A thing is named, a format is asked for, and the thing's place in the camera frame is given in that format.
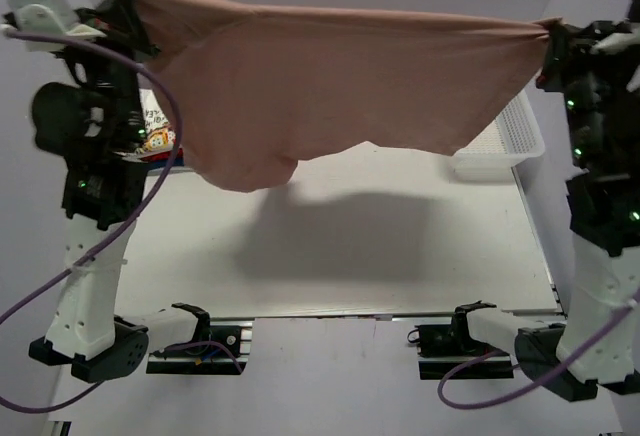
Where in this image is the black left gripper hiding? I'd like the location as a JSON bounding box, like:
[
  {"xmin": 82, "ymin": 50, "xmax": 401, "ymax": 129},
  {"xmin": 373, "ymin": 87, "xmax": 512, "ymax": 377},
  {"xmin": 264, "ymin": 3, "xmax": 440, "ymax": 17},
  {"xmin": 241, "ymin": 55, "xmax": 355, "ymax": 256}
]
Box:
[{"xmin": 59, "ymin": 0, "xmax": 158, "ymax": 148}]

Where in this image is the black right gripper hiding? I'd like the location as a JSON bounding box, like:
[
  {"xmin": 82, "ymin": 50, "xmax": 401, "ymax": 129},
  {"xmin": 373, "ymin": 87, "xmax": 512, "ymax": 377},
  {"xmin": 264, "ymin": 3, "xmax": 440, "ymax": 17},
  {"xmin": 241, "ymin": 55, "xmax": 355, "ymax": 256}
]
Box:
[{"xmin": 535, "ymin": 20, "xmax": 640, "ymax": 169}]

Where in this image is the pink pixel-print t-shirt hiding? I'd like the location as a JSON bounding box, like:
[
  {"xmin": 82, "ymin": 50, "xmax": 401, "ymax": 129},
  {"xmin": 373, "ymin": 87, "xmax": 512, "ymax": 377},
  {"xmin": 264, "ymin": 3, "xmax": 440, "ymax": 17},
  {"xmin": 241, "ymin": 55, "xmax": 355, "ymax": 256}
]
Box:
[{"xmin": 133, "ymin": 0, "xmax": 552, "ymax": 192}]

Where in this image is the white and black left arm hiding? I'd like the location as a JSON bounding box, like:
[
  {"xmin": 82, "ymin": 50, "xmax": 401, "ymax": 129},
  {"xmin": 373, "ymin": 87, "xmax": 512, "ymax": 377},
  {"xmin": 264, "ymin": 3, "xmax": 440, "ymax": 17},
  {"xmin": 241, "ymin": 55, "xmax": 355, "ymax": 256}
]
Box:
[{"xmin": 27, "ymin": 0, "xmax": 212, "ymax": 383}]

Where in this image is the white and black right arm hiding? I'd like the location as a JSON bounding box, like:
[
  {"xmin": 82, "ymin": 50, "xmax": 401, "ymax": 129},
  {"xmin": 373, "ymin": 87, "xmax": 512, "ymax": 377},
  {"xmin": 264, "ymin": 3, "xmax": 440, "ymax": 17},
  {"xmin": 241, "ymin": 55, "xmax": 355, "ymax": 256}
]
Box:
[{"xmin": 448, "ymin": 9, "xmax": 639, "ymax": 402}]

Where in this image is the white plastic mesh basket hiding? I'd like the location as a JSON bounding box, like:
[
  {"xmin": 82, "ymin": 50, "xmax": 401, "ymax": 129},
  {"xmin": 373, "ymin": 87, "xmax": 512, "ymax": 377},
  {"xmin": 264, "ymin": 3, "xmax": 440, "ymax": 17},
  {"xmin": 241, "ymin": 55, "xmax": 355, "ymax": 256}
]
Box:
[{"xmin": 450, "ymin": 91, "xmax": 545, "ymax": 183}]

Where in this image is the white cartoon-print folded t-shirt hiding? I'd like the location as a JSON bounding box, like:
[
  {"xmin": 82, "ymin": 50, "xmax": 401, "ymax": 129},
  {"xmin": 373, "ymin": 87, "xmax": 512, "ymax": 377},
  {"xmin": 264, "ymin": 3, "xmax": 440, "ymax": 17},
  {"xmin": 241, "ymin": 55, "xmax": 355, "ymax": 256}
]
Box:
[{"xmin": 136, "ymin": 89, "xmax": 176, "ymax": 157}]

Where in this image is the red folded t-shirt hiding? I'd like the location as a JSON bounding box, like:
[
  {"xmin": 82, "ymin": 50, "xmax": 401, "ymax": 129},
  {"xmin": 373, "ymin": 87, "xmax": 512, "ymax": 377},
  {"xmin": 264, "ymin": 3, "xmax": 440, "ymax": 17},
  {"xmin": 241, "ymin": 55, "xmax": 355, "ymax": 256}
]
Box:
[{"xmin": 143, "ymin": 148, "xmax": 183, "ymax": 165}]

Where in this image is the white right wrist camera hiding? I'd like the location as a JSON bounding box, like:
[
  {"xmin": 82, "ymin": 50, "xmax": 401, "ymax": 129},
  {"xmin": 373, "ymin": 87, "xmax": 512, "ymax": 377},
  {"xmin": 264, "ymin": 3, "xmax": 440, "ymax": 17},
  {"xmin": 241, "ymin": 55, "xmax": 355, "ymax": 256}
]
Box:
[{"xmin": 590, "ymin": 0, "xmax": 639, "ymax": 91}]

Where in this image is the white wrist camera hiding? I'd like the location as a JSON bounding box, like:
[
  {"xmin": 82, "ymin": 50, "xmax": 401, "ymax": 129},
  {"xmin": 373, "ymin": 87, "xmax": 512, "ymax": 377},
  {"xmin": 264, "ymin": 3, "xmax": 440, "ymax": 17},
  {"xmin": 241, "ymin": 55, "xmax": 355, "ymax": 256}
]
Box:
[
  {"xmin": 590, "ymin": 0, "xmax": 639, "ymax": 91},
  {"xmin": 1, "ymin": 0, "xmax": 106, "ymax": 53}
]

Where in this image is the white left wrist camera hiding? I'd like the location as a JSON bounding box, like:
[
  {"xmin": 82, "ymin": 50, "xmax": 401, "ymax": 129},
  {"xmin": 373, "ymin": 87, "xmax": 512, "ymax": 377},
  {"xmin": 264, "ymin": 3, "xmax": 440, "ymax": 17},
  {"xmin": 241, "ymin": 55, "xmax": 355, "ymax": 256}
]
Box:
[{"xmin": 1, "ymin": 0, "xmax": 106, "ymax": 53}]

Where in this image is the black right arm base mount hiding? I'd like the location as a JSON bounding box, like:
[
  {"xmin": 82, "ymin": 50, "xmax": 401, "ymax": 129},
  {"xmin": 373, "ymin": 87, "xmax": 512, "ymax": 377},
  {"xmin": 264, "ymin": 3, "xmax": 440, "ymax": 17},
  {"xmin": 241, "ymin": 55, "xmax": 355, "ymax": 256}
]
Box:
[{"xmin": 407, "ymin": 324, "xmax": 519, "ymax": 381}]

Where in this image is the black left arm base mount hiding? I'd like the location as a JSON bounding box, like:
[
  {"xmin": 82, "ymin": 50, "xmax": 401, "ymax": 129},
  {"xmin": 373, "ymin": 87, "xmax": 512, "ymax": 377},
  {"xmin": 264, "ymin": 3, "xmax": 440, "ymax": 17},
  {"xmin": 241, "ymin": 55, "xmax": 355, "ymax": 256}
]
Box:
[{"xmin": 146, "ymin": 320, "xmax": 253, "ymax": 376}]

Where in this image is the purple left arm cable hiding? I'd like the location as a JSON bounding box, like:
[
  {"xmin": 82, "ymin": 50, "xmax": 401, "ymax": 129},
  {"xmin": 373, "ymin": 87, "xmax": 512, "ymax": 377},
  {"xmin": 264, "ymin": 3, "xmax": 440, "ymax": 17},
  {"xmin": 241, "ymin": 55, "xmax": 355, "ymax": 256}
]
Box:
[{"xmin": 0, "ymin": 30, "xmax": 249, "ymax": 415}]

